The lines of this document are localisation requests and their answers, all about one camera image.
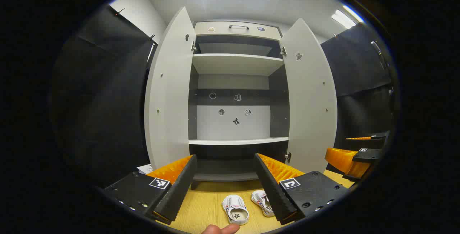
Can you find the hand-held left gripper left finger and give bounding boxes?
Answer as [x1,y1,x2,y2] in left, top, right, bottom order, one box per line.
[102,154,198,225]

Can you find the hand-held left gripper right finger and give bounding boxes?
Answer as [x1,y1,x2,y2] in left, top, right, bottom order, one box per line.
[253,153,351,225]

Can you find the white canvas shoe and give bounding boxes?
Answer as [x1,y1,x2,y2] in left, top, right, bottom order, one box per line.
[222,194,249,226]
[251,190,275,217]

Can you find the white shoe cabinet door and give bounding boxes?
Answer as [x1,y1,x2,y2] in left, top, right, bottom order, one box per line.
[144,6,197,171]
[279,18,338,174]

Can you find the black backdrop cloth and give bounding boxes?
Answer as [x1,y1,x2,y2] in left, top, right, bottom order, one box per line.
[50,4,396,188]

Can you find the small ceiling light panel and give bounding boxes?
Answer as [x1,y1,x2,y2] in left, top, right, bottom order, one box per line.
[331,5,365,29]

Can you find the black camera stand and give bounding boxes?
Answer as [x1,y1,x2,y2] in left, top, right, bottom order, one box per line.
[370,41,394,105]

